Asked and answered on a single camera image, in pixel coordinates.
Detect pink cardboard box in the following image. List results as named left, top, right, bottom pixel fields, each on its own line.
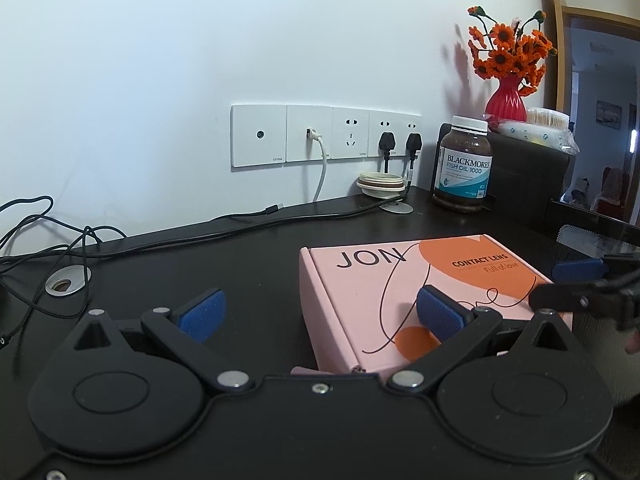
left=299, top=234, right=549, bottom=378

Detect silver desk grommet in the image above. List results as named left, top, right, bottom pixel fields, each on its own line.
left=44, top=264, right=92, bottom=298

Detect black cabinet box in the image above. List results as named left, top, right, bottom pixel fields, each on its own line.
left=432, top=131, right=570, bottom=223

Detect brown fish oil bottle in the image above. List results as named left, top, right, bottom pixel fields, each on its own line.
left=433, top=116, right=492, bottom=211

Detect stack of coasters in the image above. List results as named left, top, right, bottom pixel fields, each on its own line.
left=356, top=172, right=407, bottom=200

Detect cotton swab pack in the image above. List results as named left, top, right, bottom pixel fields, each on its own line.
left=496, top=107, right=579, bottom=155

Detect black plug right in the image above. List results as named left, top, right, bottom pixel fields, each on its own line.
left=406, top=132, right=422, bottom=182

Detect black plug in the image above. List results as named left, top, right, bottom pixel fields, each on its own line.
left=406, top=132, right=422, bottom=182
left=378, top=131, right=396, bottom=174

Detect black plug left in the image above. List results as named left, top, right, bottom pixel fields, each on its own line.
left=378, top=131, right=396, bottom=174

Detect red ribbed vase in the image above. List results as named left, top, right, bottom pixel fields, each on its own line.
left=485, top=75, right=527, bottom=122

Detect orange artificial flowers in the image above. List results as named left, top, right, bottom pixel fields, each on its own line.
left=468, top=6, right=558, bottom=98

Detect black tangled cable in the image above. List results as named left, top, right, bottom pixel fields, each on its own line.
left=0, top=179, right=414, bottom=348

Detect white wall socket panel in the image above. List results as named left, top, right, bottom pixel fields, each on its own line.
left=230, top=104, right=422, bottom=168

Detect white charging cable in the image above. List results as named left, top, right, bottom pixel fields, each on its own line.
left=305, top=128, right=330, bottom=204

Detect wooden door frame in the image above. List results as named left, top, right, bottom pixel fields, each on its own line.
left=553, top=0, right=639, bottom=112

